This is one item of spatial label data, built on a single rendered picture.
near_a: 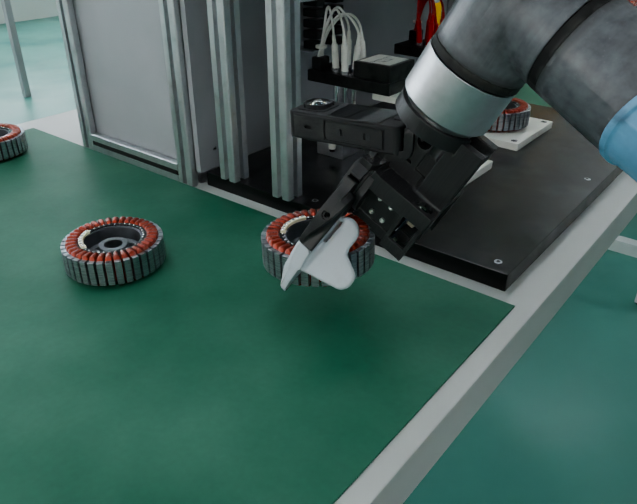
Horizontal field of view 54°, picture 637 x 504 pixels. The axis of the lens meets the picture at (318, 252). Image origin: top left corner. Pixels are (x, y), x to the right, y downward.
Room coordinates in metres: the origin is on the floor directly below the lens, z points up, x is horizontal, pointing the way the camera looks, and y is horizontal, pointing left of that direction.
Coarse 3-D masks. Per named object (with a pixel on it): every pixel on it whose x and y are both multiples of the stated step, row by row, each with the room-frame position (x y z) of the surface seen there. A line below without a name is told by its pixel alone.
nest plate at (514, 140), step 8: (536, 120) 1.07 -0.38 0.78; (544, 120) 1.07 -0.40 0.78; (528, 128) 1.02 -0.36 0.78; (536, 128) 1.02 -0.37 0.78; (544, 128) 1.03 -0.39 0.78; (488, 136) 0.98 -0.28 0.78; (496, 136) 0.98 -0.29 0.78; (504, 136) 0.98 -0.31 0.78; (512, 136) 0.98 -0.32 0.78; (520, 136) 0.98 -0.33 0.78; (528, 136) 0.98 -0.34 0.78; (536, 136) 1.01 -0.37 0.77; (496, 144) 0.97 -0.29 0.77; (504, 144) 0.96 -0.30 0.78; (512, 144) 0.95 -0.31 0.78; (520, 144) 0.95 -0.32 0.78
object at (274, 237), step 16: (272, 224) 0.56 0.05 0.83; (288, 224) 0.56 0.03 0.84; (304, 224) 0.57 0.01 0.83; (272, 240) 0.52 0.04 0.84; (288, 240) 0.53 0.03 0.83; (368, 240) 0.52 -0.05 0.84; (272, 256) 0.51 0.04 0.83; (288, 256) 0.50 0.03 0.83; (352, 256) 0.50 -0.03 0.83; (368, 256) 0.51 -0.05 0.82; (272, 272) 0.51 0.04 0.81; (304, 272) 0.49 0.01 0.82
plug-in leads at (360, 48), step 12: (324, 24) 0.95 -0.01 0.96; (348, 24) 0.97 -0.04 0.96; (360, 24) 0.95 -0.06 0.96; (324, 36) 0.95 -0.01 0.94; (348, 36) 0.97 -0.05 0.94; (360, 36) 0.95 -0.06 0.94; (324, 48) 0.95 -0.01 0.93; (336, 48) 0.94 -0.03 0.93; (348, 48) 0.96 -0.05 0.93; (360, 48) 0.94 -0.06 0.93; (312, 60) 0.95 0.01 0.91; (324, 60) 0.95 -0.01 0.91; (336, 60) 0.94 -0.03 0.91; (348, 60) 0.96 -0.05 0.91; (348, 72) 0.92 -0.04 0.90
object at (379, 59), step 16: (368, 64) 0.89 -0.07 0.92; (384, 64) 0.88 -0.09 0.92; (400, 64) 0.88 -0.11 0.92; (320, 80) 0.94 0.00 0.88; (336, 80) 0.92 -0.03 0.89; (352, 80) 0.90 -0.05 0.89; (368, 80) 0.88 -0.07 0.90; (384, 80) 0.87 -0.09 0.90; (400, 80) 0.89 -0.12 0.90; (336, 96) 0.93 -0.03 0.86; (352, 96) 0.96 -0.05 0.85; (384, 96) 0.87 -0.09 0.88
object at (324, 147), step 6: (318, 144) 0.94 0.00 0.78; (324, 144) 0.93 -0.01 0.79; (318, 150) 0.94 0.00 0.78; (324, 150) 0.93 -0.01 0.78; (336, 150) 0.91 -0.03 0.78; (342, 150) 0.91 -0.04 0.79; (348, 150) 0.92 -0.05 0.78; (354, 150) 0.93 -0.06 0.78; (360, 150) 0.95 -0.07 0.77; (336, 156) 0.91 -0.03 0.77; (342, 156) 0.91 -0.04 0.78; (348, 156) 0.92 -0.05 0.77
